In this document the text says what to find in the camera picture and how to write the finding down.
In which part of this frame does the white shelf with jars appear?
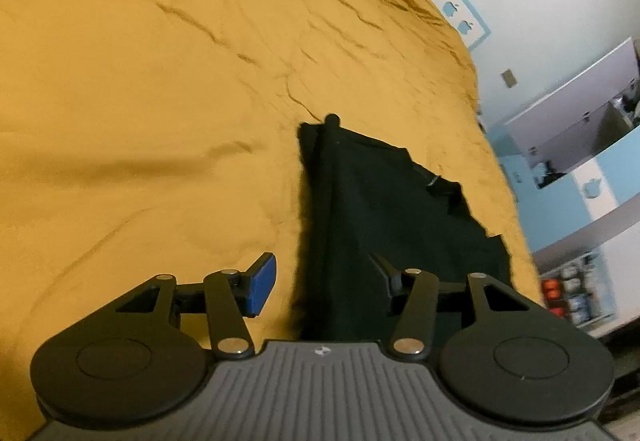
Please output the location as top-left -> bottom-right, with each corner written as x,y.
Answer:
540,251 -> 617,333

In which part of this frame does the blue and white wardrobe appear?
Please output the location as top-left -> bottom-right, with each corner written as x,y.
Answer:
487,38 -> 640,337

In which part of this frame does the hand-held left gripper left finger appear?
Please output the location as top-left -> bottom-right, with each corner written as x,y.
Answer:
114,252 -> 277,358

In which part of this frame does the black long-sleeve sweater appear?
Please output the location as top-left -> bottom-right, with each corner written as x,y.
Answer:
290,113 -> 511,343

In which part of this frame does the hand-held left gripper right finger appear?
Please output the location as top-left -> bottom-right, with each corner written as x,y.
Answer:
369,254 -> 547,360

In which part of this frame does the yellow quilt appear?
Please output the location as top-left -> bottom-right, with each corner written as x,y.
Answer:
0,0 -> 544,427

